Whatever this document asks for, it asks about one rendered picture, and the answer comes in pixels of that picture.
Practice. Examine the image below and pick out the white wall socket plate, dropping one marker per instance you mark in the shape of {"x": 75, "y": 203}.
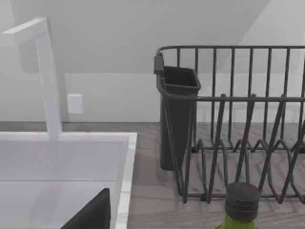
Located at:
{"x": 75, "y": 103}

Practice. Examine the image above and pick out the tall white tap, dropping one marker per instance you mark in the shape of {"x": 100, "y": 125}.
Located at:
{"x": 48, "y": 78}

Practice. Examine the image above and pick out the dark grey cutlery holder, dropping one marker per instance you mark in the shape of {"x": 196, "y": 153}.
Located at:
{"x": 177, "y": 119}

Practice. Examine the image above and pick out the white sink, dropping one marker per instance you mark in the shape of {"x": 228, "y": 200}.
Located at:
{"x": 64, "y": 167}

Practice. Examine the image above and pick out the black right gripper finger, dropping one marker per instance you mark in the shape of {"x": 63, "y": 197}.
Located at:
{"x": 94, "y": 211}

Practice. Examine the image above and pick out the green bottle with dark cap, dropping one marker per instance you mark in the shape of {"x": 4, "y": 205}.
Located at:
{"x": 240, "y": 205}

